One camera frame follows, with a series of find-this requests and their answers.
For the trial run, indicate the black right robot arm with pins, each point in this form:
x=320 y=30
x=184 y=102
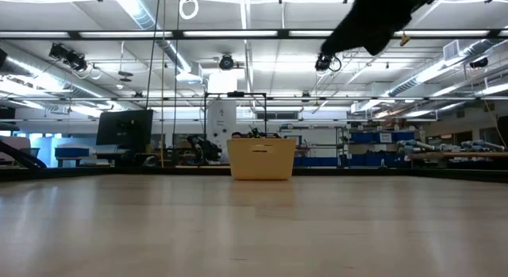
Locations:
x=373 y=19

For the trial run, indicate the black background robot arm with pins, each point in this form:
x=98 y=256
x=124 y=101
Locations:
x=206 y=149

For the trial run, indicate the person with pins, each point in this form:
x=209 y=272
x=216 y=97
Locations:
x=237 y=135

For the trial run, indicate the yellow plastic bin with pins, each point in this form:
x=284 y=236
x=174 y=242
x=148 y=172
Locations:
x=258 y=162

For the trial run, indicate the white cylindrical tank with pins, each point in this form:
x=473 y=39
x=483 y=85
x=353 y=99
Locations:
x=221 y=118

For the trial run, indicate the black ceiling device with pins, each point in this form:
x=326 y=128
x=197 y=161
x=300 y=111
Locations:
x=67 y=56
x=322 y=63

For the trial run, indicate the black overhead light bar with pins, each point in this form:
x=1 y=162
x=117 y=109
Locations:
x=178 y=33

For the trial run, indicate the blue storage bin row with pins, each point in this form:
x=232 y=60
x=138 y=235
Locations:
x=381 y=137

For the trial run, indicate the black background monitor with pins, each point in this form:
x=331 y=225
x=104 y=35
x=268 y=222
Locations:
x=123 y=130

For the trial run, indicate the yellow hanging tag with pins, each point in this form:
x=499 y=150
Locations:
x=405 y=39

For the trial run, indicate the blue storage tub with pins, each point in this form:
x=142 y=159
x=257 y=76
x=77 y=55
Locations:
x=71 y=152

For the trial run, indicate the wooden workbench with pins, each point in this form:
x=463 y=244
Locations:
x=456 y=155

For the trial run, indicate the black ceiling camera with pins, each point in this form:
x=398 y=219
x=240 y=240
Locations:
x=479 y=62
x=226 y=62

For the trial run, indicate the black aluminium table frame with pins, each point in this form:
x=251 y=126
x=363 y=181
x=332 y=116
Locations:
x=119 y=173

